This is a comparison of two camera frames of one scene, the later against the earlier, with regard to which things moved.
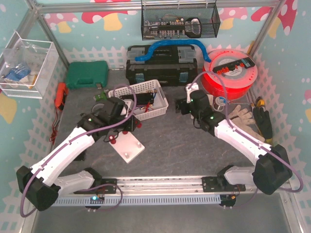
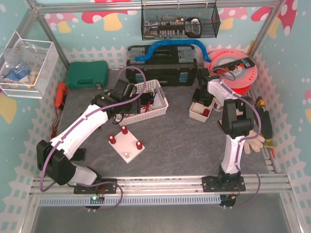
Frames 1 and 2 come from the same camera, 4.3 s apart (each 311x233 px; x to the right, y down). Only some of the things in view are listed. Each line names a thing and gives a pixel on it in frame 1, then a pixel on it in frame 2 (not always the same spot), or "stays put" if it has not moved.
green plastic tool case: x=87 y=74 stays put
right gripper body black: x=181 y=107 → x=200 y=97
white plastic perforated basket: x=160 y=100 stays put
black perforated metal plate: x=146 y=98 stays put
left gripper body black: x=132 y=122 → x=142 y=103
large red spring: x=112 y=138 stays put
